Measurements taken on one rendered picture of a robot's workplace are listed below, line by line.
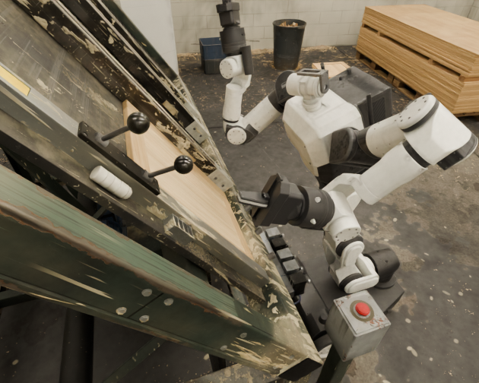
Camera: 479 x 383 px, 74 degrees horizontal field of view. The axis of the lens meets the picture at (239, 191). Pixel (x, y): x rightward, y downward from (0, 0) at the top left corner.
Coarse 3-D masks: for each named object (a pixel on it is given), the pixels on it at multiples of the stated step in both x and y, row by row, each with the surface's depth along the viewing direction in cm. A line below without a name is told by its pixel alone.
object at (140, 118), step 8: (136, 112) 53; (128, 120) 53; (136, 120) 52; (144, 120) 53; (120, 128) 56; (128, 128) 53; (136, 128) 53; (144, 128) 53; (96, 136) 58; (104, 136) 58; (112, 136) 57; (104, 144) 59
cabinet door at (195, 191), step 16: (128, 112) 95; (128, 144) 82; (144, 144) 89; (160, 144) 104; (144, 160) 82; (160, 160) 93; (160, 176) 85; (176, 176) 97; (192, 176) 112; (176, 192) 88; (192, 192) 101; (208, 192) 118; (192, 208) 91; (208, 208) 105; (224, 208) 123; (208, 224) 93; (224, 224) 109; (240, 240) 112
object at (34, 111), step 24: (0, 96) 48; (24, 96) 49; (24, 120) 51; (48, 120) 52; (72, 120) 57; (72, 144) 56; (144, 192) 67; (168, 216) 73; (192, 216) 80; (192, 240) 80; (216, 240) 83; (240, 264) 93
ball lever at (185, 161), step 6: (180, 156) 61; (186, 156) 61; (174, 162) 61; (180, 162) 60; (186, 162) 60; (192, 162) 62; (168, 168) 64; (174, 168) 63; (180, 168) 60; (186, 168) 61; (192, 168) 62; (144, 174) 66; (150, 174) 66; (156, 174) 65; (150, 180) 67
